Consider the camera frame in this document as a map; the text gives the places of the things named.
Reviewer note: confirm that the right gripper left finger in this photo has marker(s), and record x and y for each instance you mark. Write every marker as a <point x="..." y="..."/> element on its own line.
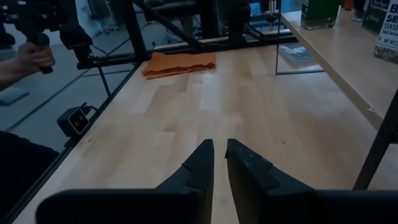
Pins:
<point x="140" y="208"/>

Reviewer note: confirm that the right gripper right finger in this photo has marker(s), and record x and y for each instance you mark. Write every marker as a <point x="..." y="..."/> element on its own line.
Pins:
<point x="295" y="208"/>

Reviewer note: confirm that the bagel seasoning jar white lid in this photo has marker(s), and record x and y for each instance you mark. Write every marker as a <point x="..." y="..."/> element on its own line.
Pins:
<point x="388" y="37"/>

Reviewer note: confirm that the green oregano spice jar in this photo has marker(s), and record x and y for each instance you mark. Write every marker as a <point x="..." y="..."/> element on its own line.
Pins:
<point x="320" y="14"/>

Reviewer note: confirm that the red and black box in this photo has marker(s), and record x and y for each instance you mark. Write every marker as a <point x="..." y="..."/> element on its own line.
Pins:
<point x="373" y="18"/>

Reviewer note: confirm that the amber glass spice jar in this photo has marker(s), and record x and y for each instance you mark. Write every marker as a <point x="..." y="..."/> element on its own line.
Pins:
<point x="347" y="4"/>

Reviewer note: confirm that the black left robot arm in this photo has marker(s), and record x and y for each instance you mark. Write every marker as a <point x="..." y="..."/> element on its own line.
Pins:
<point x="239" y="18"/>

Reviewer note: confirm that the person's forearm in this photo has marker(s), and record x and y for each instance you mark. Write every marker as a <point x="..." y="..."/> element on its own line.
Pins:
<point x="9" y="74"/>

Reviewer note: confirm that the person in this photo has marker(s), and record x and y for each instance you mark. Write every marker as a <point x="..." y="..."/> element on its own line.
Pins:
<point x="21" y="168"/>

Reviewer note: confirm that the folded orange cloth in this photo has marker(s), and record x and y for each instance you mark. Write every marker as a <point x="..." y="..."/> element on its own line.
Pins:
<point x="180" y="63"/>

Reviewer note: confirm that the grey-blue pad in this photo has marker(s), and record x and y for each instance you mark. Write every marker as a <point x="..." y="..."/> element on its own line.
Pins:
<point x="12" y="96"/>

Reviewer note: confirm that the person's hand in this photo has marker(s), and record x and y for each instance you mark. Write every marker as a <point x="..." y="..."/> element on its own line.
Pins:
<point x="31" y="57"/>

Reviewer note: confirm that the small black table camera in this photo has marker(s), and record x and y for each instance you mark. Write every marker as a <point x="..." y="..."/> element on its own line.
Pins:
<point x="74" y="123"/>

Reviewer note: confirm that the wooden shelf with black frame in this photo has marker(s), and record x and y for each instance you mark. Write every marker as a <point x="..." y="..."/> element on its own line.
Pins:
<point x="342" y="62"/>

